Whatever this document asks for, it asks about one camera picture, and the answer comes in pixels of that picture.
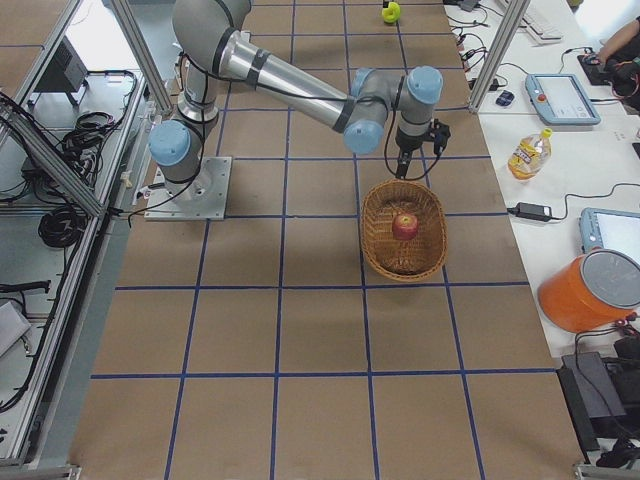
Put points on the black power adapter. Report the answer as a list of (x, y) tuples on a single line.
[(529, 211)]

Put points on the green apple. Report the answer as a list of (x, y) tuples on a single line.
[(391, 12)]

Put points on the blue teach pendant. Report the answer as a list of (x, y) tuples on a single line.
[(610, 229), (560, 100)]

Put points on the woven wicker basket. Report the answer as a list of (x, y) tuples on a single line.
[(403, 261)]

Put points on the person forearm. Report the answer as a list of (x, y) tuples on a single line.
[(618, 40)]

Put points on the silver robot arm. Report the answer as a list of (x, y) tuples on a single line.
[(209, 33)]

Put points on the orange bucket with lid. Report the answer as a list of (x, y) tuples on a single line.
[(595, 289)]

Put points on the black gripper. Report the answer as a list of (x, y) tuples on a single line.
[(407, 143)]

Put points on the dark blue small pouch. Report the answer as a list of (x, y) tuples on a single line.
[(505, 99)]

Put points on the red apple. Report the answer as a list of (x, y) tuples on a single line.
[(405, 227)]

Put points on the orange juice bottle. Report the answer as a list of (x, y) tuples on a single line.
[(530, 155)]

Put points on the aluminium frame post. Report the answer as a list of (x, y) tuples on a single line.
[(500, 44)]

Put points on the white keyboard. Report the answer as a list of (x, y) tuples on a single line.
[(539, 28)]

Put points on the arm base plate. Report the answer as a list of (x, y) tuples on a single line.
[(205, 199)]

